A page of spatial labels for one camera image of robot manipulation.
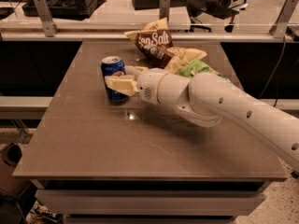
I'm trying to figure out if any brown bin lower left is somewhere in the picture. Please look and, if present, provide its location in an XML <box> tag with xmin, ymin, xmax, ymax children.
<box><xmin>0</xmin><ymin>142</ymin><xmax>38</xmax><ymax>224</ymax></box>

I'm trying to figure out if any black cable right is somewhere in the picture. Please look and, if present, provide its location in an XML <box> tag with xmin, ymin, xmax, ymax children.
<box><xmin>258</xmin><ymin>35</ymin><xmax>288</xmax><ymax>108</ymax></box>

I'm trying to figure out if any green snack bag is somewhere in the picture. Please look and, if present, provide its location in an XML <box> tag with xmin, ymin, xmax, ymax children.
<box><xmin>178</xmin><ymin>60</ymin><xmax>227</xmax><ymax>79</ymax></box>

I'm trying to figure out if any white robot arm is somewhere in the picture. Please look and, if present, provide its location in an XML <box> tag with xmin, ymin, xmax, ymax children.
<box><xmin>104</xmin><ymin>66</ymin><xmax>299</xmax><ymax>171</ymax></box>

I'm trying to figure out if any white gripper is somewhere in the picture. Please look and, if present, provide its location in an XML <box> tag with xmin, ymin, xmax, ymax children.
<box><xmin>105</xmin><ymin>65</ymin><xmax>169</xmax><ymax>105</ymax></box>

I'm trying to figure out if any brown sea salt chip bag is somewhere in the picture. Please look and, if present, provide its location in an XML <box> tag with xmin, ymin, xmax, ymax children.
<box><xmin>124</xmin><ymin>18</ymin><xmax>206</xmax><ymax>74</ymax></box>

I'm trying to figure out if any horizontal metal rail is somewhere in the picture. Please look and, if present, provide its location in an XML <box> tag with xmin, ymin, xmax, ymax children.
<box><xmin>1</xmin><ymin>31</ymin><xmax>293</xmax><ymax>43</ymax></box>

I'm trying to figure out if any metal rail bracket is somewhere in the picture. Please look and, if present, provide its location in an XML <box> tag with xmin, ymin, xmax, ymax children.
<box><xmin>269</xmin><ymin>0</ymin><xmax>299</xmax><ymax>38</ymax></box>
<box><xmin>33</xmin><ymin>0</ymin><xmax>58</xmax><ymax>37</ymax></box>
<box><xmin>159</xmin><ymin>0</ymin><xmax>171</xmax><ymax>21</ymax></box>

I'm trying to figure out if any middle metal rail bracket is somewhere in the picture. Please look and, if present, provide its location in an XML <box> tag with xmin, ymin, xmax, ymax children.
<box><xmin>159</xmin><ymin>0</ymin><xmax>171</xmax><ymax>21</ymax></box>

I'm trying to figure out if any left metal rail bracket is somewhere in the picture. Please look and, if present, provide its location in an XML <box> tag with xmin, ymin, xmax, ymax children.
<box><xmin>33</xmin><ymin>0</ymin><xmax>58</xmax><ymax>37</ymax></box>

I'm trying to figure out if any grey table with drawers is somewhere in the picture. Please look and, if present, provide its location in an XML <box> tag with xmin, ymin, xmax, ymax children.
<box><xmin>14</xmin><ymin>41</ymin><xmax>286</xmax><ymax>224</ymax></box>

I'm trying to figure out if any black equipment box left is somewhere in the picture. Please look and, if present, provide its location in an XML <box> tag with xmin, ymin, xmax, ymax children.
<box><xmin>21</xmin><ymin>0</ymin><xmax>107</xmax><ymax>21</ymax></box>

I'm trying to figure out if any blue pepsi can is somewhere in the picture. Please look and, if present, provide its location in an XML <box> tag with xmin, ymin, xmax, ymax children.
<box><xmin>101</xmin><ymin>56</ymin><xmax>127</xmax><ymax>103</ymax></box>

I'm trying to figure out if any right metal rail bracket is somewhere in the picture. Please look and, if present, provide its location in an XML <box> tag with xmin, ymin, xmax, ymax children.
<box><xmin>269</xmin><ymin>0</ymin><xmax>299</xmax><ymax>38</ymax></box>

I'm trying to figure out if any black office chair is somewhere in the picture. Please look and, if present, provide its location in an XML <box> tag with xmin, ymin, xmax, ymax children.
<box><xmin>187</xmin><ymin>0</ymin><xmax>248</xmax><ymax>33</ymax></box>

